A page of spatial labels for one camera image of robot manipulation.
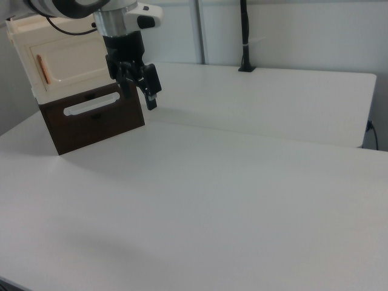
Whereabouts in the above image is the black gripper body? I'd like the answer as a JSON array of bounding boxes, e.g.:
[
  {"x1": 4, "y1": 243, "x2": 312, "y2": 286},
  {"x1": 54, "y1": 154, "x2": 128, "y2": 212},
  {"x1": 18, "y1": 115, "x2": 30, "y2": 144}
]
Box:
[{"x1": 102, "y1": 30, "x2": 146, "y2": 80}]

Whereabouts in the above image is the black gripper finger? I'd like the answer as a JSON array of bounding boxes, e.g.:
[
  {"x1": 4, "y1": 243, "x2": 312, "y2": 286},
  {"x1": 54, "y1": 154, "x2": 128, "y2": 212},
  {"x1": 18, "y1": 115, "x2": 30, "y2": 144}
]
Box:
[
  {"x1": 136, "y1": 62, "x2": 163, "y2": 112},
  {"x1": 116, "y1": 62, "x2": 136, "y2": 100}
]

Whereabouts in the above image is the cream cabinet door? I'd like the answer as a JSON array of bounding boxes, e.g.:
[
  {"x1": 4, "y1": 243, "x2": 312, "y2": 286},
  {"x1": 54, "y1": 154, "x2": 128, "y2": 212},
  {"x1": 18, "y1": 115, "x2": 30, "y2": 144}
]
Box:
[{"x1": 28, "y1": 36, "x2": 118, "y2": 92}]

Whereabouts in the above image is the cream plastic cabinet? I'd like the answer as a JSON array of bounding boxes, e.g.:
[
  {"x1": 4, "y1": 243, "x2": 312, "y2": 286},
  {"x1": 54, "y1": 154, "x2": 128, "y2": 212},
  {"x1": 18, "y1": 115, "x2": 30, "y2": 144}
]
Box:
[{"x1": 5, "y1": 15, "x2": 119, "y2": 105}]

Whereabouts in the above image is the dark brown wooden drawer box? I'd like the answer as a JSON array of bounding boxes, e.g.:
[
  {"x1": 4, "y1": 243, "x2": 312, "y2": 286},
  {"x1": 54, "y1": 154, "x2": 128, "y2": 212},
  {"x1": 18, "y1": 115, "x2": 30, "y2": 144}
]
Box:
[{"x1": 39, "y1": 82, "x2": 147, "y2": 156}]

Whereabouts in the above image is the black clamped pole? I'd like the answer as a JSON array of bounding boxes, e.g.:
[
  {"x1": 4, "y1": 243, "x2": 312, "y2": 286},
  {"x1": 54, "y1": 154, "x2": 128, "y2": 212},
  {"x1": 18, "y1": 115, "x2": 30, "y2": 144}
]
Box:
[{"x1": 238, "y1": 0, "x2": 256, "y2": 73}]

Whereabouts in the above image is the white drawer handle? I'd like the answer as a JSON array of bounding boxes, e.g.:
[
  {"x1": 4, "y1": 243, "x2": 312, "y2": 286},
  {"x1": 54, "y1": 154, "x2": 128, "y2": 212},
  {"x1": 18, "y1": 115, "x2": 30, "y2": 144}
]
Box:
[{"x1": 63, "y1": 92, "x2": 120, "y2": 117}]

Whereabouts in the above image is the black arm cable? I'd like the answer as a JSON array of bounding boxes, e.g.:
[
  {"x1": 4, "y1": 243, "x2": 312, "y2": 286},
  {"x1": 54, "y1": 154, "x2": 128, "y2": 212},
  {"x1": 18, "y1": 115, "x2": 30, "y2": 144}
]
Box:
[{"x1": 45, "y1": 16, "x2": 99, "y2": 35}]

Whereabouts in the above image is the copper door handle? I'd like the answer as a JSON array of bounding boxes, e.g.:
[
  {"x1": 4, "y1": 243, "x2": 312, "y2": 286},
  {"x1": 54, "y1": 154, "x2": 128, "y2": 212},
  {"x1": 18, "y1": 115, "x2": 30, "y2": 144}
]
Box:
[{"x1": 35, "y1": 53, "x2": 52, "y2": 84}]

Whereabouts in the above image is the black power cable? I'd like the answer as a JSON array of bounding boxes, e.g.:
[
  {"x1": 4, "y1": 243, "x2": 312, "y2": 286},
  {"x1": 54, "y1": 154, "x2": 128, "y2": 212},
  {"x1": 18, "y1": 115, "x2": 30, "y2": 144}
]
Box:
[{"x1": 365, "y1": 119, "x2": 380, "y2": 151}]

